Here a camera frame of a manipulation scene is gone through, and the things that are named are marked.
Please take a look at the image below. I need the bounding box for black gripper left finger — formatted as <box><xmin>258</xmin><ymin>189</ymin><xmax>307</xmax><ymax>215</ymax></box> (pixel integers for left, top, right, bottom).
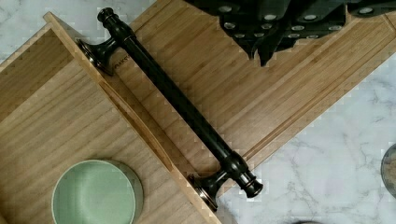
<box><xmin>185</xmin><ymin>0</ymin><xmax>296</xmax><ymax>66</ymax></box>

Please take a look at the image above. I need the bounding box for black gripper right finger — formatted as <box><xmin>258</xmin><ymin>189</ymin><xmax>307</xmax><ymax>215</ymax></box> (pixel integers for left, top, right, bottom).
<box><xmin>276</xmin><ymin>0</ymin><xmax>395</xmax><ymax>51</ymax></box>

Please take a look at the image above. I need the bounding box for black drawer handle bar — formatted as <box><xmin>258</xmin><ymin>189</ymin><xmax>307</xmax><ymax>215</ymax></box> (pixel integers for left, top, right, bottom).
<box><xmin>77</xmin><ymin>7</ymin><xmax>263</xmax><ymax>211</ymax></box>

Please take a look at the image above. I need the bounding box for wooden drawer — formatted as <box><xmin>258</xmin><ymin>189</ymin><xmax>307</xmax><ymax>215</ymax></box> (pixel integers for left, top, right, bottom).
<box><xmin>1</xmin><ymin>12</ymin><xmax>221</xmax><ymax>224</ymax></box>

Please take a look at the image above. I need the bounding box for bamboo cutting board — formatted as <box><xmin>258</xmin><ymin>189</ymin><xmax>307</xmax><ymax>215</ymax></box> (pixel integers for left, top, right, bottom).
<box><xmin>108</xmin><ymin>0</ymin><xmax>395</xmax><ymax>193</ymax></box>

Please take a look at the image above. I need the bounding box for dark round pan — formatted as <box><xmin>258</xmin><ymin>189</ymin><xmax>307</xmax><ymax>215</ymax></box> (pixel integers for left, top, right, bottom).
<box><xmin>380</xmin><ymin>145</ymin><xmax>396</xmax><ymax>198</ymax></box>

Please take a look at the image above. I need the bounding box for green ceramic bowl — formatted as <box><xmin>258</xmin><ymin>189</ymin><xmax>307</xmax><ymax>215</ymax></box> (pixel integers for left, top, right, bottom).
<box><xmin>51</xmin><ymin>160</ymin><xmax>144</xmax><ymax>224</ymax></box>

